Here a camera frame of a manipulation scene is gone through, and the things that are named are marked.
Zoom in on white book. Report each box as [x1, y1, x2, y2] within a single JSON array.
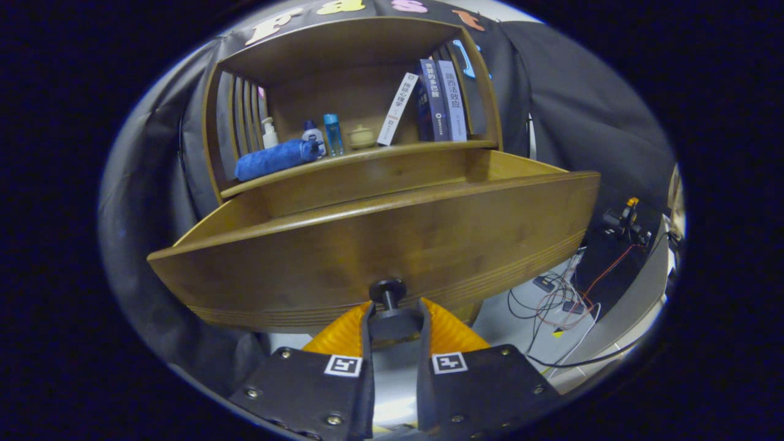
[[376, 72, 420, 146]]

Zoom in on clear blue bottle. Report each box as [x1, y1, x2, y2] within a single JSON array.
[[323, 113, 345, 157]]

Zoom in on white bottle with blue cap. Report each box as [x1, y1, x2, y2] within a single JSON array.
[[301, 119, 326, 157]]

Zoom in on thick black cable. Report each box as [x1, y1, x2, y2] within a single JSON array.
[[527, 331, 651, 369]]

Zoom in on wooden cabinet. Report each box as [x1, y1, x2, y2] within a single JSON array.
[[201, 15, 504, 206]]

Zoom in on beige lidded teacup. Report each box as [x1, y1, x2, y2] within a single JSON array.
[[348, 124, 377, 150]]

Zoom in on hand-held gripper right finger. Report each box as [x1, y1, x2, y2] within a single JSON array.
[[416, 297, 561, 441]]

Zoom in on blue rolled towel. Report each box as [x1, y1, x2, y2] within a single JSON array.
[[235, 138, 323, 183]]

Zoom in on pale grey book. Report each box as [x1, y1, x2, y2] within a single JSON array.
[[436, 59, 469, 142]]

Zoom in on dark blue book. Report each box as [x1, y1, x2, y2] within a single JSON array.
[[415, 59, 453, 143]]

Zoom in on wooden countertop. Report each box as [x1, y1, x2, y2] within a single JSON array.
[[219, 140, 498, 200]]

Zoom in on tangle of thin cables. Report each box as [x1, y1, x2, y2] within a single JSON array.
[[507, 245, 604, 368]]

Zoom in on black backdrop cloth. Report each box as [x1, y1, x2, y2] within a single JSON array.
[[98, 0, 677, 380]]

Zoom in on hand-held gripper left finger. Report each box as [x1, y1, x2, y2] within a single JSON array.
[[230, 298, 375, 441]]

